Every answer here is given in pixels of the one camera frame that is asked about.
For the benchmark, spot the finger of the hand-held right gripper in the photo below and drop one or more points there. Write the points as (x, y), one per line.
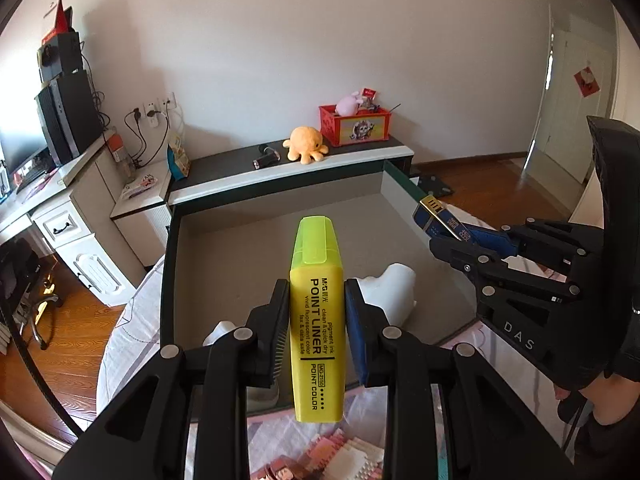
(480, 270)
(550, 240)

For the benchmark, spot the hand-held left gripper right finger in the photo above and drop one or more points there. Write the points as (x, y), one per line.
(357, 332)

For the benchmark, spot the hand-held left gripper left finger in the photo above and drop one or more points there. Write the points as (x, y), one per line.
(274, 342)

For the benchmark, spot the yellow highlighter pen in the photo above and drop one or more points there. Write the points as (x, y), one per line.
(316, 320)

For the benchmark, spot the blue gold small box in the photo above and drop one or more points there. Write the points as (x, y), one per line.
(442, 219)

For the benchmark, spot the pink storage box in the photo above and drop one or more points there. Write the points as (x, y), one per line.
(240, 260)

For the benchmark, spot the person's right forearm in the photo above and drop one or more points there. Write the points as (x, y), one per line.
(617, 402)

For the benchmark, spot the black bathroom scale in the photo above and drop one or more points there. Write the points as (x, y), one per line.
(434, 185)

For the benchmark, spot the white door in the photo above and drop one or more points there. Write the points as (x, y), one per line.
(575, 125)

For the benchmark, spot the round table with striped cloth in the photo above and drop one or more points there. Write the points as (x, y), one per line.
(135, 325)

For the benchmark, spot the red door decoration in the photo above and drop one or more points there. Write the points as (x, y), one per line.
(586, 81)

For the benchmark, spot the white nightstand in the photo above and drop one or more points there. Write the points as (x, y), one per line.
(140, 230)

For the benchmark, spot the low black-topped cabinet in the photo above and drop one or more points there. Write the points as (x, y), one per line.
(225, 170)

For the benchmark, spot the black flashlight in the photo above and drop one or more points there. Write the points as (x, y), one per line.
(266, 157)

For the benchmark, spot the red plastic crate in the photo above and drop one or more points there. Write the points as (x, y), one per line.
(357, 127)

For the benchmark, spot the orange octopus plush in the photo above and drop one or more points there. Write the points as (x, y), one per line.
(305, 144)

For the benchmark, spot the blue snack bag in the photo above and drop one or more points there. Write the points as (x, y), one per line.
(178, 160)

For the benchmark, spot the pink booklet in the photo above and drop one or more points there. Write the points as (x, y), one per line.
(137, 186)

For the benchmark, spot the red packet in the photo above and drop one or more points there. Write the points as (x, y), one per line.
(368, 94)

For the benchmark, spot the white desk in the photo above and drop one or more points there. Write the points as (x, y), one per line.
(90, 240)

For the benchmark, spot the pink plush toy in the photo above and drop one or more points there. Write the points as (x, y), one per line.
(347, 104)

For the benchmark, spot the orange-capped bottle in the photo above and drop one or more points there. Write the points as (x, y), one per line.
(120, 157)

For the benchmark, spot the black office chair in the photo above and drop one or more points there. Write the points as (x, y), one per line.
(22, 280)

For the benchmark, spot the black keyboard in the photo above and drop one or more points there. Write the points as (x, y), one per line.
(35, 176)

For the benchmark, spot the black computer tower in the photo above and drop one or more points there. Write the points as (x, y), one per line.
(70, 115)

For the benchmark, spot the black computer monitor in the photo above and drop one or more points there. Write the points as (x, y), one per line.
(22, 152)

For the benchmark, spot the black speaker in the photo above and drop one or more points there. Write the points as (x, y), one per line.
(62, 57)

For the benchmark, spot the red triangular card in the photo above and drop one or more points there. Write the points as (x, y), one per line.
(60, 20)

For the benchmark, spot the white wall sockets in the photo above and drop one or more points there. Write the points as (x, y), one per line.
(160, 105)

